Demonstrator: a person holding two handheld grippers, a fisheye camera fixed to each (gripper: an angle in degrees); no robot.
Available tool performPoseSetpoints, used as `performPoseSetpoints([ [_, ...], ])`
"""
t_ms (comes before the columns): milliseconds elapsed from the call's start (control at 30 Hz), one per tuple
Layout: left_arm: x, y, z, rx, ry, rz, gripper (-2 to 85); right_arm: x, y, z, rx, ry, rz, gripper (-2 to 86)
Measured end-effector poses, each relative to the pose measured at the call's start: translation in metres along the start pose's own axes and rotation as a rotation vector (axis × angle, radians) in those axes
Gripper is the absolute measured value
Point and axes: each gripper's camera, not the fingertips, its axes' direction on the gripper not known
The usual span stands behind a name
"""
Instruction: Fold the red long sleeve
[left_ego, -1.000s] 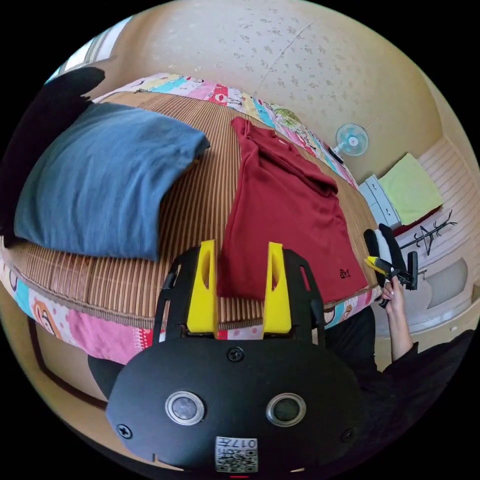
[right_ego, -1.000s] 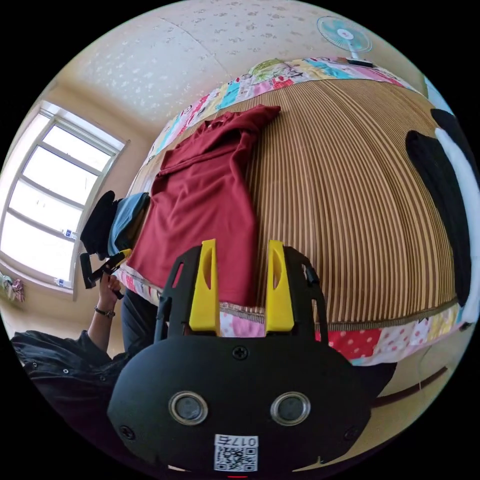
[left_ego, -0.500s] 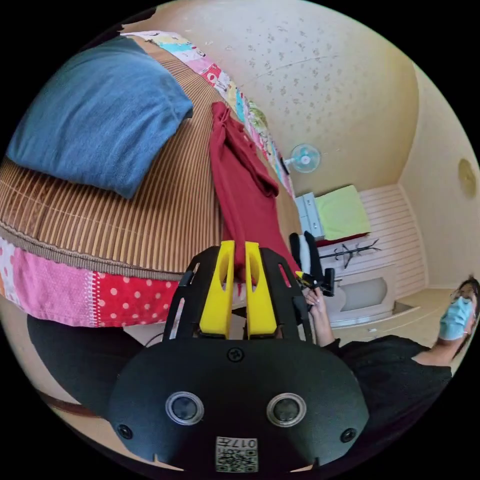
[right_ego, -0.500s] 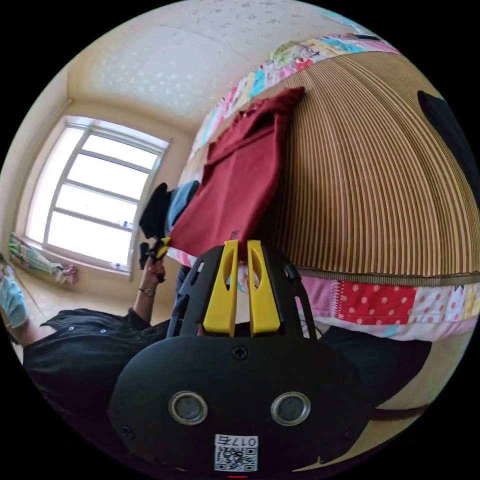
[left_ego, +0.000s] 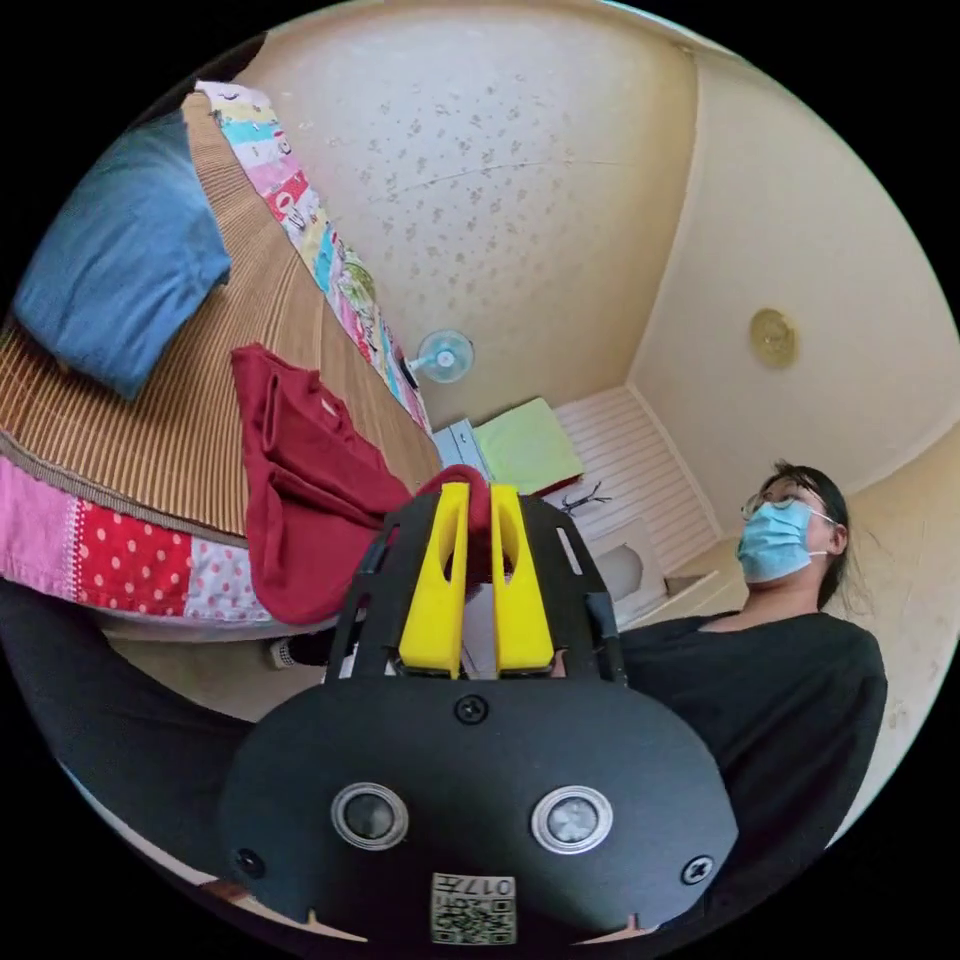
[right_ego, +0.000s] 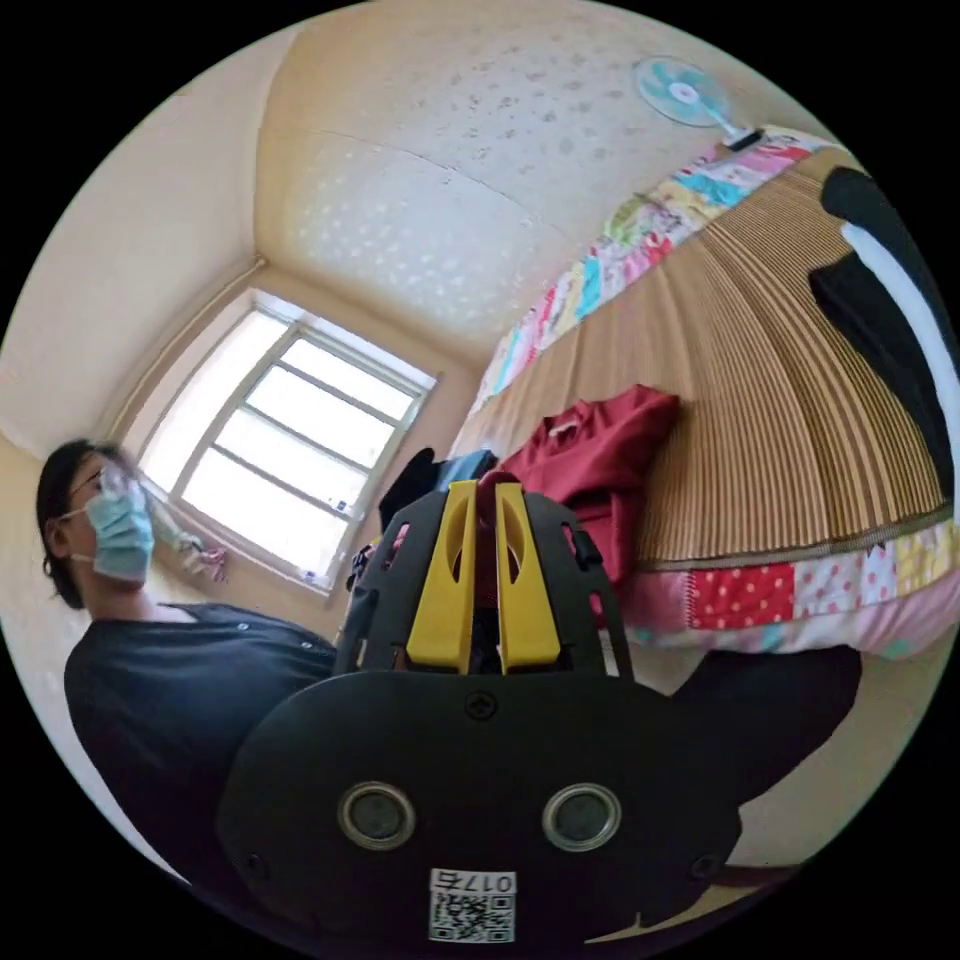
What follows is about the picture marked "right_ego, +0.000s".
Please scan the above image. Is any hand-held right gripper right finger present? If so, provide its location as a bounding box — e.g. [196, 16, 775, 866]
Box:
[494, 482, 561, 674]

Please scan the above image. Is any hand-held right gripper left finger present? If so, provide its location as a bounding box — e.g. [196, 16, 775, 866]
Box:
[405, 479, 479, 674]

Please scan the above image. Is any red long sleeve shirt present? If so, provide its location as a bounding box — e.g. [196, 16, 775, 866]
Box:
[476, 384, 682, 624]

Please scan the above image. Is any window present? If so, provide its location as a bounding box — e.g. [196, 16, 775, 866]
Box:
[119, 288, 439, 594]

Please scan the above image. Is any person's body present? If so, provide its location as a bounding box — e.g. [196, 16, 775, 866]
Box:
[35, 439, 864, 901]

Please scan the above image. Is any bed with woven mat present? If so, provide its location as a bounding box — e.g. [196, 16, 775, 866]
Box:
[448, 124, 960, 661]

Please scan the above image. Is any pile of clothes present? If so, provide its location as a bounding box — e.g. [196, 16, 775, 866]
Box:
[808, 166, 958, 481]

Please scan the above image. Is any blue fan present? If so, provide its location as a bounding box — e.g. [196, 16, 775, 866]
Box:
[634, 56, 765, 153]

